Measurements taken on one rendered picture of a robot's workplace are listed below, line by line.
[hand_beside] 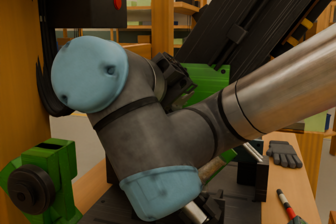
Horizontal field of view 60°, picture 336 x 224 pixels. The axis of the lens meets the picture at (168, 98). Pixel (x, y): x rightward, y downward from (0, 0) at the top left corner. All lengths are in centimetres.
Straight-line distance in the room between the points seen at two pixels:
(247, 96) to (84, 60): 18
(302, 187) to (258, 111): 65
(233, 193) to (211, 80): 36
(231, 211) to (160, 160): 54
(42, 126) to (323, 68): 55
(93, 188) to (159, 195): 68
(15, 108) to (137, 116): 38
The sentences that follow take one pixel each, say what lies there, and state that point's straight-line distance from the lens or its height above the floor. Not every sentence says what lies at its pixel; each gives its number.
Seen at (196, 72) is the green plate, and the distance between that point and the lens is 66.
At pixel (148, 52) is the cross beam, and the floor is 123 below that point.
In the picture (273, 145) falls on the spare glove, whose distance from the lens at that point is 117.
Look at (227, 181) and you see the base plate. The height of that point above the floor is 90.
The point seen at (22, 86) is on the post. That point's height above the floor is 124.
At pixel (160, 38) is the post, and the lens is 147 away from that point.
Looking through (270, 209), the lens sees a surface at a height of 90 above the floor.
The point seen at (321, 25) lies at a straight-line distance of 311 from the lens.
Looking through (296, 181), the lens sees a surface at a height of 90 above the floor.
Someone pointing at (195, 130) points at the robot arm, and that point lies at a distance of 32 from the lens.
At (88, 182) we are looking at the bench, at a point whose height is 88.
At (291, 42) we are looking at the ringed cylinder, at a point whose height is 131.
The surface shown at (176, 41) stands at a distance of 926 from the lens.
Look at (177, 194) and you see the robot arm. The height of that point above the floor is 120.
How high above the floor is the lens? 135
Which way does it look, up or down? 14 degrees down
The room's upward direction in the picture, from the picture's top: straight up
